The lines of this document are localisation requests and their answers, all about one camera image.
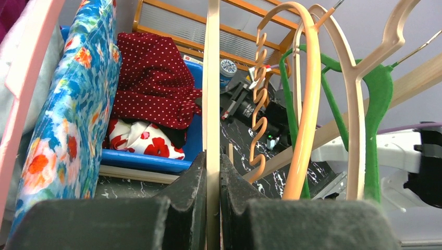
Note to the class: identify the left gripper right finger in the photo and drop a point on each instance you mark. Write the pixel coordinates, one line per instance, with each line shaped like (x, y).
(253, 221)

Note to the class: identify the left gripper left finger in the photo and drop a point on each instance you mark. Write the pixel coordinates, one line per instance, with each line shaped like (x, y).
(172, 219)

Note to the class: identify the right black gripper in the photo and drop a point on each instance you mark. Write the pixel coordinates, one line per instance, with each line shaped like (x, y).
(237, 103)

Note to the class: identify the cream wooden hanger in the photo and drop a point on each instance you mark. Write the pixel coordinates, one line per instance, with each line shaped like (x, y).
(211, 137)
(353, 73)

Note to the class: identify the orange notched hanger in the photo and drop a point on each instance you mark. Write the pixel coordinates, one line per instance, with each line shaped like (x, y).
(306, 110)

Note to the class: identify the white red poppy garment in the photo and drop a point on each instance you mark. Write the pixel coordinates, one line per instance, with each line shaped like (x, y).
(152, 141)

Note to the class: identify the green velvet hanger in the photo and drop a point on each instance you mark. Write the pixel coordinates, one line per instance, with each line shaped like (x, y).
(380, 87)

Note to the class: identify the black garment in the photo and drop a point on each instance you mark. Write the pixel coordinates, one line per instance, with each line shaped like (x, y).
(177, 137)

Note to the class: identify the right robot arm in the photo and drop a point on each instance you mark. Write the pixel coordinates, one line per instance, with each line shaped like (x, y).
(416, 155)

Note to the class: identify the blue plastic bin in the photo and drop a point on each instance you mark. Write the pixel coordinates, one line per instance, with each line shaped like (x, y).
(191, 149)

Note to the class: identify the white paper box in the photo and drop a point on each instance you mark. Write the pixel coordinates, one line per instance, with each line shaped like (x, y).
(191, 59)

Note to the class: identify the orange wooden shoe rack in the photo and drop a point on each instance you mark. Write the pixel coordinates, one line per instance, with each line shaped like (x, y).
(185, 23)

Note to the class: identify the blue floral garment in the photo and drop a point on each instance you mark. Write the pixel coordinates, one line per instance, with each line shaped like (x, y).
(65, 151)

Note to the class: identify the magenta garment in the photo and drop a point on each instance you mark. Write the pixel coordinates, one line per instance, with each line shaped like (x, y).
(10, 12)

